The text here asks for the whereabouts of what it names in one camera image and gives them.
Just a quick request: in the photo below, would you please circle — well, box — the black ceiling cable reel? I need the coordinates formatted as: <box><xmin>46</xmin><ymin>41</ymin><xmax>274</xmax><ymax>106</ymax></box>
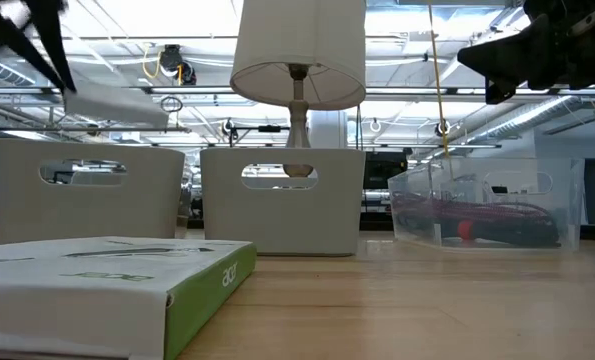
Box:
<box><xmin>141</xmin><ymin>44</ymin><xmax>198</xmax><ymax>86</ymax></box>

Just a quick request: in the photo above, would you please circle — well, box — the white green acer box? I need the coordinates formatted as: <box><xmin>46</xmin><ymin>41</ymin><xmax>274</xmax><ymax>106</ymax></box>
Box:
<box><xmin>0</xmin><ymin>236</ymin><xmax>258</xmax><ymax>360</ymax></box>

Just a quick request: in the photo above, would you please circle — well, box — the wide white handled bin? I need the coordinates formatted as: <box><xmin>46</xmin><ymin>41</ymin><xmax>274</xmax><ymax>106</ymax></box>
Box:
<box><xmin>0</xmin><ymin>138</ymin><xmax>187</xmax><ymax>245</ymax></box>

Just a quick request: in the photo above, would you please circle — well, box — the grey ceiling pipe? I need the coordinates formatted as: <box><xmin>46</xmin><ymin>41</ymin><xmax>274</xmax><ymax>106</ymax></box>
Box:
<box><xmin>0</xmin><ymin>125</ymin><xmax>193</xmax><ymax>134</ymax></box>

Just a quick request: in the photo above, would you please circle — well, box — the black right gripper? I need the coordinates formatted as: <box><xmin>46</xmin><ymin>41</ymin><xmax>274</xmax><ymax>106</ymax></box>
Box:
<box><xmin>456</xmin><ymin>14</ymin><xmax>595</xmax><ymax>91</ymax></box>

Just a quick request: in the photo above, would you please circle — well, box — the narrow white handled bin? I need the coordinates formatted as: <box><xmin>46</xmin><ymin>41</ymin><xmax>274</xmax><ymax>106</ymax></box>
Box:
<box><xmin>200</xmin><ymin>147</ymin><xmax>367</xmax><ymax>257</ymax></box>

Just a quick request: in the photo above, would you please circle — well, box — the long ceiling light strip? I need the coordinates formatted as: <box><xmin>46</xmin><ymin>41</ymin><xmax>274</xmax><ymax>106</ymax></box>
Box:
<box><xmin>0</xmin><ymin>86</ymin><xmax>595</xmax><ymax>97</ymax></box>

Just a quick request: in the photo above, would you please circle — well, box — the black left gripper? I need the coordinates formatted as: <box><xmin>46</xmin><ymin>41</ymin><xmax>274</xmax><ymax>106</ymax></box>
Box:
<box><xmin>0</xmin><ymin>0</ymin><xmax>77</xmax><ymax>94</ymax></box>

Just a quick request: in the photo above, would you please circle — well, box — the clear plastic bin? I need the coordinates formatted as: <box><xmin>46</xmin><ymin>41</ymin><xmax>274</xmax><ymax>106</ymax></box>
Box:
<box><xmin>387</xmin><ymin>157</ymin><xmax>586</xmax><ymax>251</ymax></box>

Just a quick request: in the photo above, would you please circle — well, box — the black background monitor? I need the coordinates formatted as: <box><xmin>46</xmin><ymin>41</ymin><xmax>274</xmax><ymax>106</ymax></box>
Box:
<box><xmin>365</xmin><ymin>151</ymin><xmax>409</xmax><ymax>190</ymax></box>

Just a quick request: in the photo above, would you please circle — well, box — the white switching power adapter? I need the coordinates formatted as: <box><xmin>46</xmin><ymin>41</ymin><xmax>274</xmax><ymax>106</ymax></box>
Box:
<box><xmin>64</xmin><ymin>82</ymin><xmax>171</xmax><ymax>129</ymax></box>

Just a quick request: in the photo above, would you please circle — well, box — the white shade table lamp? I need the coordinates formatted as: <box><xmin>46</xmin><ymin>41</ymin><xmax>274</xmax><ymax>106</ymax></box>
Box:
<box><xmin>229</xmin><ymin>0</ymin><xmax>367</xmax><ymax>179</ymax></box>

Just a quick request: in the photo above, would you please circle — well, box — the pink braided cable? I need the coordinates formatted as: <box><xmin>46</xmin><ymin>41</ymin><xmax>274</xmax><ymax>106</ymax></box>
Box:
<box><xmin>391</xmin><ymin>191</ymin><xmax>558</xmax><ymax>236</ymax></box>

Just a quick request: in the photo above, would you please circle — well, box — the silver ventilation duct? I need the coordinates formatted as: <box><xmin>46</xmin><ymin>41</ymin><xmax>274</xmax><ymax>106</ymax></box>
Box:
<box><xmin>464</xmin><ymin>94</ymin><xmax>595</xmax><ymax>146</ymax></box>

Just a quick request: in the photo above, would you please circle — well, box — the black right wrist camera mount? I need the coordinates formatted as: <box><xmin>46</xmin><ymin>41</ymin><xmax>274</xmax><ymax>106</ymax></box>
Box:
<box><xmin>485</xmin><ymin>74</ymin><xmax>518</xmax><ymax>105</ymax></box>

